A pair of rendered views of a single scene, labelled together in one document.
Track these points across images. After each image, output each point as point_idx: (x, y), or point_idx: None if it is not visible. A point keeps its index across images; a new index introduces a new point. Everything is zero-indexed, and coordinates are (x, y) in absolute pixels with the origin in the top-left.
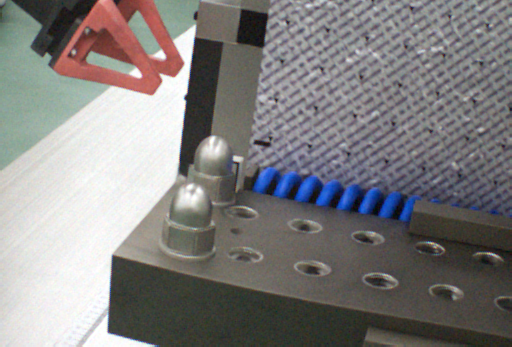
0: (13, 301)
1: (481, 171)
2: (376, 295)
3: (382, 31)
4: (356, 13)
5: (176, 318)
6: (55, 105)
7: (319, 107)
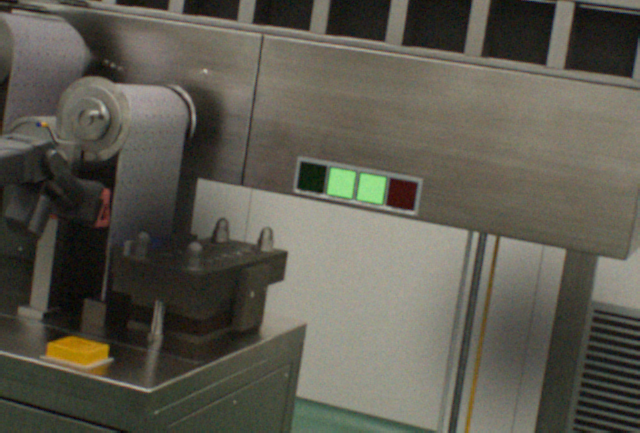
0: None
1: (159, 221)
2: (228, 261)
3: (141, 177)
4: (136, 172)
5: (209, 291)
6: None
7: (126, 214)
